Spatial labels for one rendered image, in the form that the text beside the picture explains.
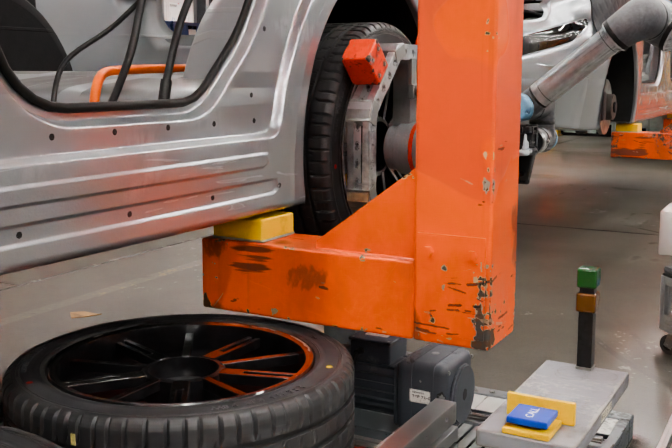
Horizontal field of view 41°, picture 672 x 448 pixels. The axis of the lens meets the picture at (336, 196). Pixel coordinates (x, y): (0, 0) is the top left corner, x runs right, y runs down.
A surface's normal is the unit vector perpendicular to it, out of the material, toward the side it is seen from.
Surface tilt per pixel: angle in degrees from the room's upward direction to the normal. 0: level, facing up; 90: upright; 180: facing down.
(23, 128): 92
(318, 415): 90
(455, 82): 90
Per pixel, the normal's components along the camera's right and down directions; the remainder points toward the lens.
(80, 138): 0.87, 0.08
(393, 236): -0.48, 0.12
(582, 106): 0.46, 0.28
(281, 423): 0.62, 0.11
